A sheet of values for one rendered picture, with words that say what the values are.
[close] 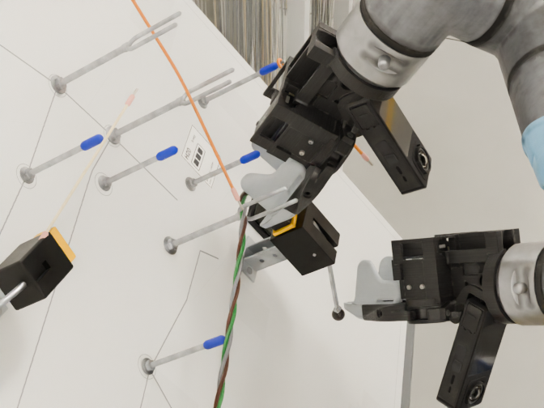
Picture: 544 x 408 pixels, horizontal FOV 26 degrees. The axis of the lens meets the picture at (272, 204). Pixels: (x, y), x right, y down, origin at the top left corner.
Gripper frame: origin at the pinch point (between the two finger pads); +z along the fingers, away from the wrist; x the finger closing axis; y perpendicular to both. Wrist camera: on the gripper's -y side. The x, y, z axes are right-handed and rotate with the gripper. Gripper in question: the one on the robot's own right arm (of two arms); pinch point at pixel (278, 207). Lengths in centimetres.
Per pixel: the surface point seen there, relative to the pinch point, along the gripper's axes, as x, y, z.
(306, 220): 0.7, -2.7, -0.8
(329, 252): 1.2, -6.5, 1.0
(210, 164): -6.0, 6.7, 4.7
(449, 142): -147, -71, 88
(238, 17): -72, 3, 33
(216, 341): 20.6, 3.4, -2.5
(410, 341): -12.1, -27.4, 20.5
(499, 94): -168, -80, 82
